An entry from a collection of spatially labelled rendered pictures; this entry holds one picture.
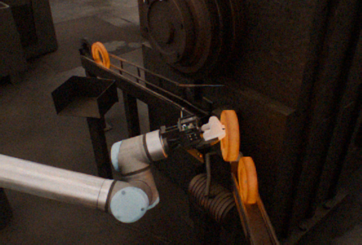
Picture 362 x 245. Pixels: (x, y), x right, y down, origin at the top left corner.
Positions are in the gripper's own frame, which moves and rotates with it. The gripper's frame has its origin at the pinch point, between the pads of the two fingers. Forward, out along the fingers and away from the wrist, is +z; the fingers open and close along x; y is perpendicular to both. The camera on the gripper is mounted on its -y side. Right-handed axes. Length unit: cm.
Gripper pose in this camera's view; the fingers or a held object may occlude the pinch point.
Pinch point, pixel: (228, 130)
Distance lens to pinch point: 103.2
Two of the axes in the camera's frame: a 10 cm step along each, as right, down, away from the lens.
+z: 9.5, -2.8, -1.1
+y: -3.0, -8.0, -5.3
